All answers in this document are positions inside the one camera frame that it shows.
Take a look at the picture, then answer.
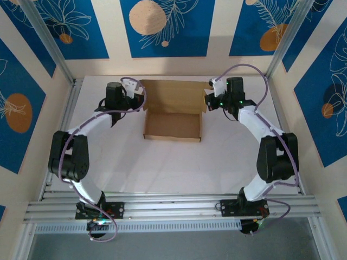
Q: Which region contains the brown cardboard paper box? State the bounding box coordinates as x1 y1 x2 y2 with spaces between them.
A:
139 79 214 144

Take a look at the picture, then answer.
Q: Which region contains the right black base electronics module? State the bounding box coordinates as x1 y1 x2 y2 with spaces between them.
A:
240 218 269 236

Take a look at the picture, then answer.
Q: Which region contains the black base electronics module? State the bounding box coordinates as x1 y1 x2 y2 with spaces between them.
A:
86 218 112 239
240 218 269 236

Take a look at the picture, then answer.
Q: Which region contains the left black base electronics module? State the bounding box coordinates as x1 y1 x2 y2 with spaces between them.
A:
86 218 112 239

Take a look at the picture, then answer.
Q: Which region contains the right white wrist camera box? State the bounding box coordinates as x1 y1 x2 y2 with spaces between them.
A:
209 77 227 98

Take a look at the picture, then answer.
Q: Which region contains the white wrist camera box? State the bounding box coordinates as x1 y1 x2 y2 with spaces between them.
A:
209 77 227 98
120 77 137 99

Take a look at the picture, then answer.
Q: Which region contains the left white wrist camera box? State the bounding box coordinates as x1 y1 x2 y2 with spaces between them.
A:
120 77 137 99

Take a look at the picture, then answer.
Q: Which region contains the right aluminium side rail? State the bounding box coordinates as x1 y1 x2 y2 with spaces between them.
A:
267 77 306 196

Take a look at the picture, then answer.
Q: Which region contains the aluminium side rail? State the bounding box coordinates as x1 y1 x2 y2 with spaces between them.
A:
40 77 84 201
267 77 306 196

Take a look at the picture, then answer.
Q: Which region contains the left aluminium side rail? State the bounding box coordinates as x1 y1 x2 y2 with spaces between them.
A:
40 77 84 201

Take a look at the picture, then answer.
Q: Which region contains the right aluminium corner post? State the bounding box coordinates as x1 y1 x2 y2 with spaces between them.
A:
264 0 317 79

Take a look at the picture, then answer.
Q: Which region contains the aluminium corner post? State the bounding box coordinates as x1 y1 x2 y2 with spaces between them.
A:
19 0 76 85
264 0 317 79

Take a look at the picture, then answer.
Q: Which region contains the left aluminium corner post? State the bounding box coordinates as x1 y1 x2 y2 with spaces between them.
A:
19 0 76 85

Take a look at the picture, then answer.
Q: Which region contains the aluminium cross rail frame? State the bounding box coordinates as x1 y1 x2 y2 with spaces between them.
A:
23 192 323 224

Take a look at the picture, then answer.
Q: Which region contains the grey slotted cable duct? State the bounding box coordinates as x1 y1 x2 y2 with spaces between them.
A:
34 219 242 235

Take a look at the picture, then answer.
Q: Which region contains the right aluminium frame leg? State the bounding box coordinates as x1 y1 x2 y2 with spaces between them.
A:
307 216 333 260

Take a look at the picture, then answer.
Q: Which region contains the aluminium frame leg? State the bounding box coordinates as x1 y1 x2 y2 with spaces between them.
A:
307 216 333 260
10 222 37 260

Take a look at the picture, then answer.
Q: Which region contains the left aluminium frame leg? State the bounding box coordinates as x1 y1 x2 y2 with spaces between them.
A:
10 222 37 260

